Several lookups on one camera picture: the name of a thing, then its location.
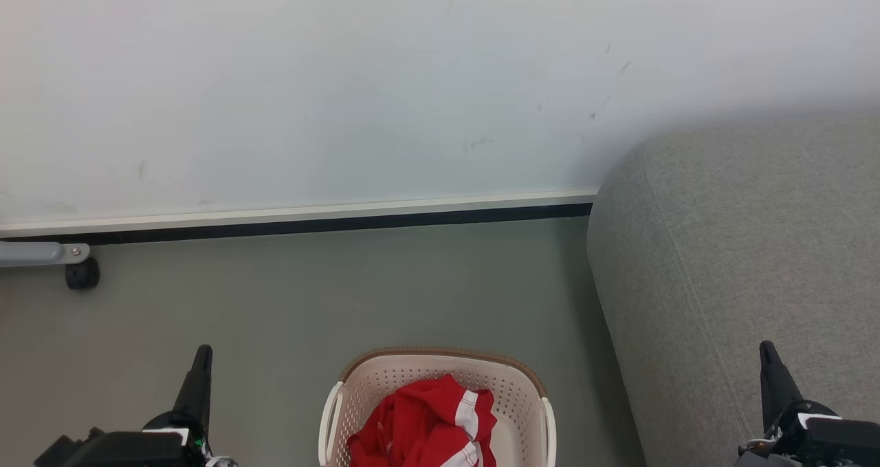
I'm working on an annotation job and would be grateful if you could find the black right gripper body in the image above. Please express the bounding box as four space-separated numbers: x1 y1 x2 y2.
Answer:
736 398 880 467

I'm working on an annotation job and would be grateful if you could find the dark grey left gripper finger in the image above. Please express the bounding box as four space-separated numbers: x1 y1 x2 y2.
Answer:
172 345 214 436

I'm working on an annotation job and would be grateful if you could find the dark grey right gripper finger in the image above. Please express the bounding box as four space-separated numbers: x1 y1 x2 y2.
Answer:
759 341 805 433

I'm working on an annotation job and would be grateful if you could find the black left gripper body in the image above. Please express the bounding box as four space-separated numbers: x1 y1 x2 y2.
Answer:
34 412 239 467

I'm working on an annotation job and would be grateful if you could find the red white-striped garment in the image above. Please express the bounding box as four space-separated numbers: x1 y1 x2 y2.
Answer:
347 375 498 467

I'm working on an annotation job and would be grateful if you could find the grey fabric sofa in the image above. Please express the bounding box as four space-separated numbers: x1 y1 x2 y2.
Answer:
586 109 880 467

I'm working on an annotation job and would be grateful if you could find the black caster wheel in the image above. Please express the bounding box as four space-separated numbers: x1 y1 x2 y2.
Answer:
65 257 101 290

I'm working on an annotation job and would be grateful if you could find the cream perforated plastic laundry basket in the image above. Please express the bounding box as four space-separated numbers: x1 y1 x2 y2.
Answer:
318 347 556 467

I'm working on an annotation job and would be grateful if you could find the white and black baseboard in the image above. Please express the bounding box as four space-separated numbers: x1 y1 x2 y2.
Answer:
0 191 597 246

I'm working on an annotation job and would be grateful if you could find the grey metal stand leg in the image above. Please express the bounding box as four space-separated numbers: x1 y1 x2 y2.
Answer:
0 241 91 269

